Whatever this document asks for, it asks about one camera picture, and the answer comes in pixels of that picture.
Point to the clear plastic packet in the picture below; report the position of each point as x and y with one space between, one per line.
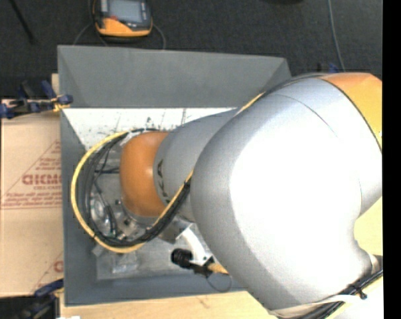
125 264

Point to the brown cardboard board red print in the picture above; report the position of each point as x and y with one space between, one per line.
28 178

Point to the grey metal bin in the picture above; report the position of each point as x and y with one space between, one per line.
154 78

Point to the black cylinder on white bracket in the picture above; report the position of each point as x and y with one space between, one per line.
182 257

